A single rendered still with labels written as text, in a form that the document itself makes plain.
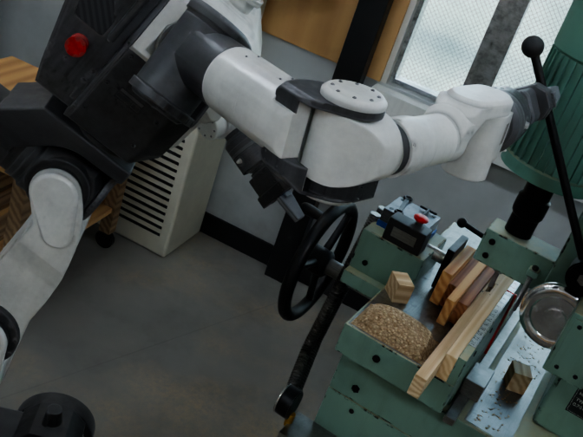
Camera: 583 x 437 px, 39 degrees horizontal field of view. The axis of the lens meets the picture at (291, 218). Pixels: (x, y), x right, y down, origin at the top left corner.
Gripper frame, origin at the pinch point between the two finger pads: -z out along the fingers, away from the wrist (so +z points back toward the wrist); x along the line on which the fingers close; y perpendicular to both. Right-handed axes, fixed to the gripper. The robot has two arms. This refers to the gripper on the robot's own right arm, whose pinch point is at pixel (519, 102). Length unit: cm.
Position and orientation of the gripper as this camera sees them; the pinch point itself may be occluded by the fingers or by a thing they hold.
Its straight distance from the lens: 137.7
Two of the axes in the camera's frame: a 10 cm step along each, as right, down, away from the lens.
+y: 2.7, 9.5, 1.7
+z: -4.8, 2.9, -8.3
